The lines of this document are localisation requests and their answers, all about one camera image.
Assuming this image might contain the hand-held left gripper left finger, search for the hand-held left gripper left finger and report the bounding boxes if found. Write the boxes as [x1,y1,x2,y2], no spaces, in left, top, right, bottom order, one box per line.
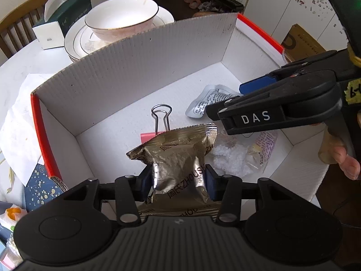
[64,166,155,227]

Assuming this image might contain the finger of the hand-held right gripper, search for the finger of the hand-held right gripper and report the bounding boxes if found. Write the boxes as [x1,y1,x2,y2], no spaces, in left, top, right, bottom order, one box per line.
[240,50,350,95]
[206,70,337,120]

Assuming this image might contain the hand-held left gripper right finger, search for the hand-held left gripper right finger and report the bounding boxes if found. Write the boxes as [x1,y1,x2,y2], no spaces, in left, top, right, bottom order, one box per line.
[205,164,322,223]

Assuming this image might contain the clear bag of white pellets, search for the clear bag of white pellets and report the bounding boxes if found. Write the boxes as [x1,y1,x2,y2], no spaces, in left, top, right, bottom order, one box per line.
[210,131,278,180]

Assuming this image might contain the gold foil packet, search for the gold foil packet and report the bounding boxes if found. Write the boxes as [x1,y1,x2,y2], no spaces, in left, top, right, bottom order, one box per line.
[126,123,223,221]

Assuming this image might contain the silver foil sachet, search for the silver foil sachet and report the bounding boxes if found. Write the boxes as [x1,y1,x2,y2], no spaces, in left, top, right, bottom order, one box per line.
[185,85,243,119]

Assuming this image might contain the pink binder clip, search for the pink binder clip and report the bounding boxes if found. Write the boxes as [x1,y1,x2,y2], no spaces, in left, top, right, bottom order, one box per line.
[140,105,173,147]

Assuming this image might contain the red cardboard box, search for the red cardboard box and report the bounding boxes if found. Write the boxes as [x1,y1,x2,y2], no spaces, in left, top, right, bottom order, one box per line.
[30,13,330,221]

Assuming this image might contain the person's right hand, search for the person's right hand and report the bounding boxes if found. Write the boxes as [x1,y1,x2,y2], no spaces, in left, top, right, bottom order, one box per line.
[334,146,361,180]

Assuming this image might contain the brown cardboard box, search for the brown cardboard box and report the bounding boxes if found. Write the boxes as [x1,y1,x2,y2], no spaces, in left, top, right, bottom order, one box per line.
[280,23,328,63]

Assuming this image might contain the white fridge with magnets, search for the white fridge with magnets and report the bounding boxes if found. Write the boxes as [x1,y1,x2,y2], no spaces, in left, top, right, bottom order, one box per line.
[244,0,349,46]

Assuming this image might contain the black ridged rack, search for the black ridged rack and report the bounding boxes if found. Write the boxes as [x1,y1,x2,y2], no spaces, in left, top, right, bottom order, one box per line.
[211,0,244,13]

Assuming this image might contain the pink slippers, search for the pink slippers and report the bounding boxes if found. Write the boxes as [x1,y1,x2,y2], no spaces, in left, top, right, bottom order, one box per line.
[185,0,212,10]

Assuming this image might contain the white paper napkin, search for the white paper napkin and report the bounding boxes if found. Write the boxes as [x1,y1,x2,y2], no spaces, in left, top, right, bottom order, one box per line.
[0,73,57,185]

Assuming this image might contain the white plate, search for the white plate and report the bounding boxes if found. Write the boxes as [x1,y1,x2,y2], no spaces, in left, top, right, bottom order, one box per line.
[65,41,85,63]
[64,6,175,63]

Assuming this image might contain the white bowl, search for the white bowl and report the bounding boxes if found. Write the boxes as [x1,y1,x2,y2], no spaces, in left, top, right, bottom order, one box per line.
[85,0,159,42]

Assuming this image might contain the green white tissue box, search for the green white tissue box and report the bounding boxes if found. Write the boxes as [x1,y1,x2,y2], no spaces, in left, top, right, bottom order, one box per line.
[32,0,93,51]

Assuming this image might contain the brown wooden chair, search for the brown wooden chair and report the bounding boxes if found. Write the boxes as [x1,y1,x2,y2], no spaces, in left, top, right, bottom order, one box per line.
[0,0,54,60]

